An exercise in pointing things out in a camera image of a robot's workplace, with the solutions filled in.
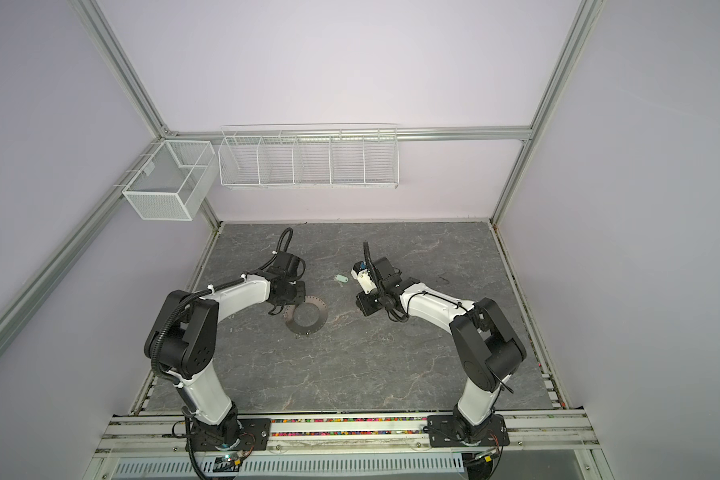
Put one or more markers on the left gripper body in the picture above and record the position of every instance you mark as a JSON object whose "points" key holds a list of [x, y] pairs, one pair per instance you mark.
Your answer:
{"points": [[295, 293]]}

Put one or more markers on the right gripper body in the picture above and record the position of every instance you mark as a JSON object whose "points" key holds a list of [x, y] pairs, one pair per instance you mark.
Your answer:
{"points": [[368, 302]]}

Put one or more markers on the grey perforated ring disc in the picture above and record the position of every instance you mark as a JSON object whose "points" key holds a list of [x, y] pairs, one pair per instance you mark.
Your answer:
{"points": [[306, 318]]}

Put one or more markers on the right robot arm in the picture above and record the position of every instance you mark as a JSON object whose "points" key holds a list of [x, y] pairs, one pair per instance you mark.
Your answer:
{"points": [[489, 349]]}

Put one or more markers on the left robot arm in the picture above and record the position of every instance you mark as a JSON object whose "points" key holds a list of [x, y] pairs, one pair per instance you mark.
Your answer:
{"points": [[182, 342]]}

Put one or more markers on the white mesh box basket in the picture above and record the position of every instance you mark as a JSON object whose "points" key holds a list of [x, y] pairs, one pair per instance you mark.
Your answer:
{"points": [[174, 181]]}

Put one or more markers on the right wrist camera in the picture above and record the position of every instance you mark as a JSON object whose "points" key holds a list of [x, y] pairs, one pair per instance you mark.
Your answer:
{"points": [[361, 273]]}

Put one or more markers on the white wire shelf basket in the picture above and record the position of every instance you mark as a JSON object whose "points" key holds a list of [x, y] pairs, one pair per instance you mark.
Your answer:
{"points": [[304, 155]]}

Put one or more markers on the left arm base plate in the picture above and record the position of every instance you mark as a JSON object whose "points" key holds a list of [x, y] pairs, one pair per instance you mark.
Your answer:
{"points": [[252, 433]]}

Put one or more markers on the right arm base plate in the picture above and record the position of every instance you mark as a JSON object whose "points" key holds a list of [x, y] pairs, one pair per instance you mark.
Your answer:
{"points": [[450, 431]]}

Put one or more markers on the white vented cable duct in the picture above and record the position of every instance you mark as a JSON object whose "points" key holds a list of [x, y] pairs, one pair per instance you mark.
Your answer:
{"points": [[294, 466]]}

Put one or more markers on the aluminium mounting rail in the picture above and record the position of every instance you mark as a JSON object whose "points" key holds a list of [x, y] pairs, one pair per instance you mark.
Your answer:
{"points": [[391, 432]]}

